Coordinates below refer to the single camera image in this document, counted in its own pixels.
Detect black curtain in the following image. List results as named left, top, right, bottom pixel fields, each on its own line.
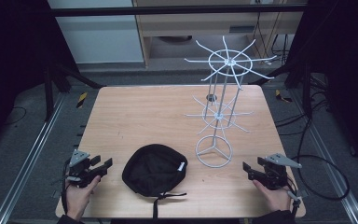
left=0, top=0, right=77, bottom=155
left=285, top=0, right=358, bottom=175

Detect white wire rack stand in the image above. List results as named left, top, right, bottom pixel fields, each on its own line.
left=184, top=35, right=279, bottom=169

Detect black looped floor cable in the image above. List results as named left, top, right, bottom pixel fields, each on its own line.
left=291, top=118, right=351, bottom=202

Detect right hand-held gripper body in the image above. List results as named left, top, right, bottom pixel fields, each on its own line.
left=250, top=152, right=303, bottom=191

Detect hanging black cables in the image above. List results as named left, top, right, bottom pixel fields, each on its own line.
left=252, top=11, right=293, bottom=67

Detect yellow black striped marker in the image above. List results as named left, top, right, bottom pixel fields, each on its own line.
left=274, top=89, right=294, bottom=104
left=76, top=91, right=89, bottom=109

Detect person's left hand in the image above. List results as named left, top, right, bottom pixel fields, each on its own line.
left=64, top=175, right=103, bottom=220

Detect metal floor rail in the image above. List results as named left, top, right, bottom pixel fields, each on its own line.
left=291, top=89, right=358, bottom=224
left=0, top=92, right=67, bottom=224

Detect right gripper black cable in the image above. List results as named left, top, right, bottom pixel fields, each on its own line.
left=286, top=175, right=310, bottom=219

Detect thin black floor cable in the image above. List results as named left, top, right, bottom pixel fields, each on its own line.
left=4, top=105, right=28, bottom=126

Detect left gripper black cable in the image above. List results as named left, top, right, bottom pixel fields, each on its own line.
left=61, top=158, right=72, bottom=217

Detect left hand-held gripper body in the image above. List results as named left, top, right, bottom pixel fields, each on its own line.
left=64, top=149, right=103, bottom=189

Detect black metal stand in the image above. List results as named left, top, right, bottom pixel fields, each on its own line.
left=42, top=61, right=107, bottom=123

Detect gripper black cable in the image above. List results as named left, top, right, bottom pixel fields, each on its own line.
left=61, top=158, right=72, bottom=217
left=286, top=175, right=310, bottom=219

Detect wooden desk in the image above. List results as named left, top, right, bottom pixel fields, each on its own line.
left=131, top=0, right=310, bottom=68

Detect black cap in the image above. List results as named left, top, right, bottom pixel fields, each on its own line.
left=121, top=143, right=189, bottom=220

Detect person's right hand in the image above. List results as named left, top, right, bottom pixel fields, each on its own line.
left=252, top=179, right=294, bottom=214

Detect white cabinet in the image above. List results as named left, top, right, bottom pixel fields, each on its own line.
left=47, top=0, right=145, bottom=65

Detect black horizontal frame bar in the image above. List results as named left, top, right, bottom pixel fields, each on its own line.
left=50, top=4, right=310, bottom=18

